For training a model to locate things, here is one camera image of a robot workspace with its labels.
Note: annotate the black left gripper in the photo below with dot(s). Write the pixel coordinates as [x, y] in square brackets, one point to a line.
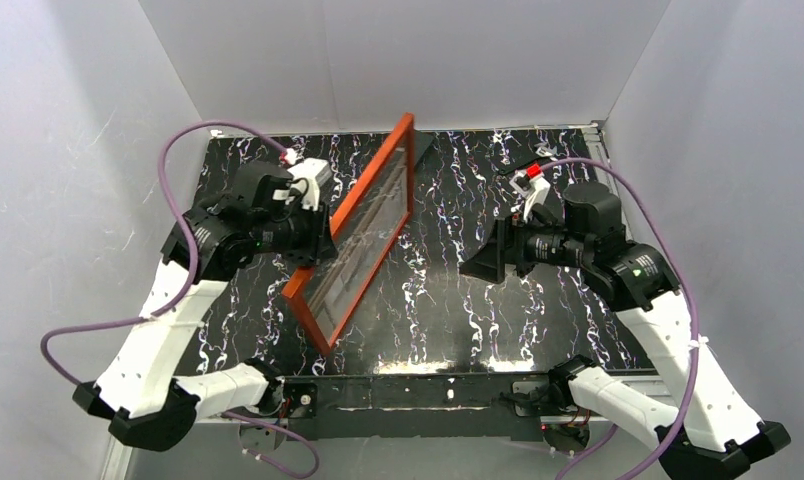
[318, 235]

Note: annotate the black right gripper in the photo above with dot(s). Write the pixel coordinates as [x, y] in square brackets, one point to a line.
[508, 245]

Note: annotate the printed photo of window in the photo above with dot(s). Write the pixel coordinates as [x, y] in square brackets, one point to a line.
[336, 286]

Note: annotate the orange picture frame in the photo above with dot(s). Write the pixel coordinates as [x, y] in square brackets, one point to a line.
[401, 136]

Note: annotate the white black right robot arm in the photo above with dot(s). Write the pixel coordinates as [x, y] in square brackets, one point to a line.
[708, 431]

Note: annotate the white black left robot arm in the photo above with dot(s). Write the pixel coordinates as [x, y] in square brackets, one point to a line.
[269, 209]

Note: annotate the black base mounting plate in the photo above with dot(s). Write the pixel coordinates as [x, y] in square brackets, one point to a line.
[438, 405]

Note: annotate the black square block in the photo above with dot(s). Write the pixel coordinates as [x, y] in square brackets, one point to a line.
[423, 142]

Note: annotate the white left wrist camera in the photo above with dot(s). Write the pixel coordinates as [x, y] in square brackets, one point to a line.
[309, 175]

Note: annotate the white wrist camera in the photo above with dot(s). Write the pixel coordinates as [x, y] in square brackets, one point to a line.
[309, 175]
[531, 185]

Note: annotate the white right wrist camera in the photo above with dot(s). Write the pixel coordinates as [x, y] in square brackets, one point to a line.
[531, 185]

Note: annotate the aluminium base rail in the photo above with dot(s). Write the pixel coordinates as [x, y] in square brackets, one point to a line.
[188, 402]

